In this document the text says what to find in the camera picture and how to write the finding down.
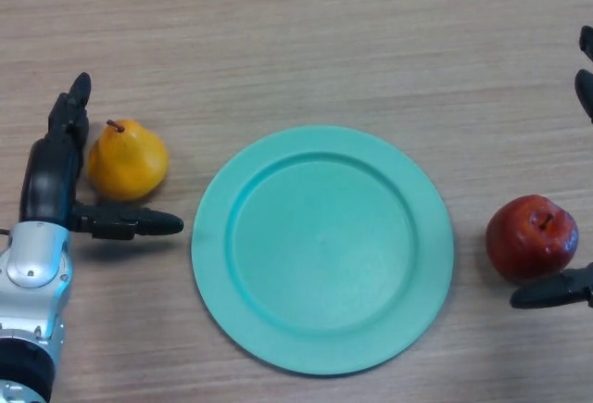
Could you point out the green round plate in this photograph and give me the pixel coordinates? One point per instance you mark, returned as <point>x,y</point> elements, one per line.
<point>324,259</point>

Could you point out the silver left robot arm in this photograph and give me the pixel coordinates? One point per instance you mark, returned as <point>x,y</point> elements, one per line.
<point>32,259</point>

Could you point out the red apple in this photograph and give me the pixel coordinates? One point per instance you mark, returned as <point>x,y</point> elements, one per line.
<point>523,236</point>

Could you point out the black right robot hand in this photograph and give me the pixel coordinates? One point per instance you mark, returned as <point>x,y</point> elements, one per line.
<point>551,289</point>

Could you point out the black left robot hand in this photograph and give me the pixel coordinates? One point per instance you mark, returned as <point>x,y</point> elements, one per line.
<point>51,176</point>

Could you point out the yellow pear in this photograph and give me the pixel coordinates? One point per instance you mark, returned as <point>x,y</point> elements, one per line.
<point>127,162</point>

